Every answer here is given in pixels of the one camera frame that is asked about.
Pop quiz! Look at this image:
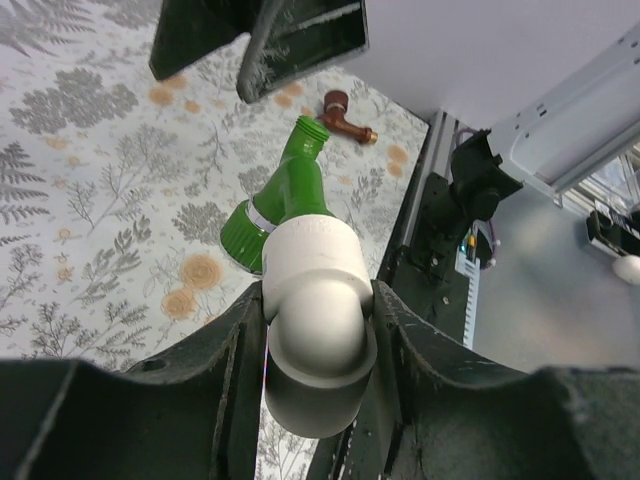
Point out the white slotted cable duct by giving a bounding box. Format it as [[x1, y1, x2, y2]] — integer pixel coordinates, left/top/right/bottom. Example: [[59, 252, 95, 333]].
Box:
[[455, 224, 482, 350]]

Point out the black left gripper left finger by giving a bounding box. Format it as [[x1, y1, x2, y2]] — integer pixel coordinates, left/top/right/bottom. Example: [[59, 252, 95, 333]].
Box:
[[1, 283, 265, 479]]

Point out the brown faucet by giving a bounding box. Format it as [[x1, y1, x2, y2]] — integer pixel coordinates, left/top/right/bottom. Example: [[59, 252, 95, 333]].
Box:
[[317, 90, 378, 145]]

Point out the floral patterned table mat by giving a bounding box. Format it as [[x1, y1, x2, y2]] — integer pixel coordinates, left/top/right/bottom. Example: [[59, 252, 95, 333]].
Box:
[[1, 1, 427, 371]]

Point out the white PVC elbow fitting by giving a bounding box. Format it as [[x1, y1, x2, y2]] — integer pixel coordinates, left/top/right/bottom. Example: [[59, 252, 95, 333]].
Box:
[[262, 215, 377, 439]]

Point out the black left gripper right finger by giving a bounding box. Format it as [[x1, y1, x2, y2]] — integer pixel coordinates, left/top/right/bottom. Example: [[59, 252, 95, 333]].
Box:
[[373, 282, 639, 479]]

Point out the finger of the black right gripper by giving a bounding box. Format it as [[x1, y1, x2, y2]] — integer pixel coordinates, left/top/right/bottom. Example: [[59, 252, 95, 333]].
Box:
[[149, 0, 263, 81], [236, 0, 369, 104]]

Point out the green faucet chrome knob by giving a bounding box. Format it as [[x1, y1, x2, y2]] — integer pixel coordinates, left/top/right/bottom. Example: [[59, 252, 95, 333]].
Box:
[[220, 115, 331, 275]]

